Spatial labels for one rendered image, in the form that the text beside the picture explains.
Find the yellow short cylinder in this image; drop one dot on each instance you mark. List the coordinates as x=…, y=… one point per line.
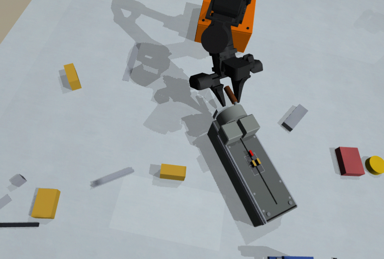
x=375, y=165

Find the red rectangular block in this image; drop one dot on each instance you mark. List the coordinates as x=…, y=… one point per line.
x=349, y=161

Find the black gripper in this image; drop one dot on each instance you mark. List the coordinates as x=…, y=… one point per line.
x=202, y=80

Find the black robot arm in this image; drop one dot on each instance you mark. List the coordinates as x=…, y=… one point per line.
x=218, y=35

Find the yellow rectangular block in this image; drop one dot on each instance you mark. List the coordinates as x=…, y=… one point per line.
x=173, y=172
x=72, y=76
x=46, y=203

